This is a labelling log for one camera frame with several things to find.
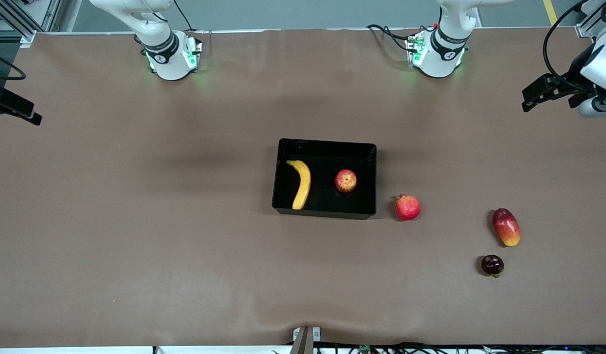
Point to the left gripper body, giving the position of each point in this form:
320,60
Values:
572,77

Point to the red yellow apple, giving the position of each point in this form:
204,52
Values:
346,180

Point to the black plastic box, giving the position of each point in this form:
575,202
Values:
322,201

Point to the yellow banana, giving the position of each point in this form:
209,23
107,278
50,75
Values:
303,187

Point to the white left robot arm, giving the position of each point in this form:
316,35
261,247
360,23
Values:
438,63

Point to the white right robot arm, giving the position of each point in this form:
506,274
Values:
171,65

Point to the red yellow mango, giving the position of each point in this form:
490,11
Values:
506,227

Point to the red pomegranate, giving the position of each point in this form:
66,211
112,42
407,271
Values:
407,208

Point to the dark purple mangosteen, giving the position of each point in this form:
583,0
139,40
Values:
492,265

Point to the aluminium frame profile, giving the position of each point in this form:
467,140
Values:
17,19
590,24

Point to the grey metal table bracket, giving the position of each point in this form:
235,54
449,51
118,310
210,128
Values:
305,339

